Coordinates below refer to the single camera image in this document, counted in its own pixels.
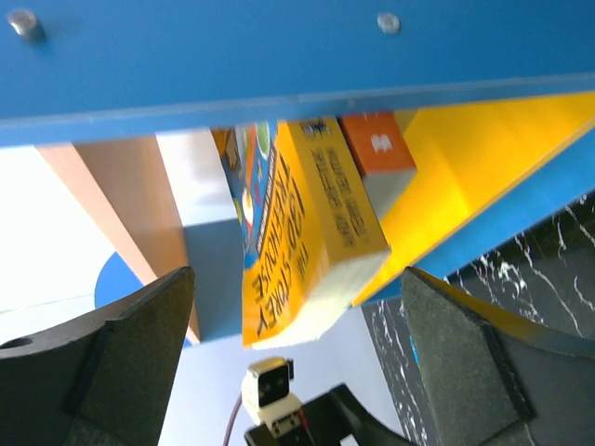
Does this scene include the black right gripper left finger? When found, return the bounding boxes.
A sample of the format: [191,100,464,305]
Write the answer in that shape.
[1,267,195,445]

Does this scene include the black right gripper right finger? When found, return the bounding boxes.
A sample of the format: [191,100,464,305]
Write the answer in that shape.
[402,267,594,445]

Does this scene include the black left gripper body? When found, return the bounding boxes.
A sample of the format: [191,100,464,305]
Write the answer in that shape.
[244,384,412,446]

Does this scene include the yellow 130-storey treehouse book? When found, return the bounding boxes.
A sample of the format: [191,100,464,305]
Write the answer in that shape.
[211,118,392,350]

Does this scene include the orange treehouse book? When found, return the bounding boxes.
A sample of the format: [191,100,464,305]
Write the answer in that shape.
[338,111,417,219]

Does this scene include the blue pink yellow bookshelf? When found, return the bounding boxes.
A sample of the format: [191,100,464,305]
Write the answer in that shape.
[0,0,595,345]

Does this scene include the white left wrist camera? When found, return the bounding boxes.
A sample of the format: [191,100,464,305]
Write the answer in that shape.
[241,357,302,439]

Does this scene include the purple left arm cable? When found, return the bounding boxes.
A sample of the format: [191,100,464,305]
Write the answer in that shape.
[221,394,245,446]

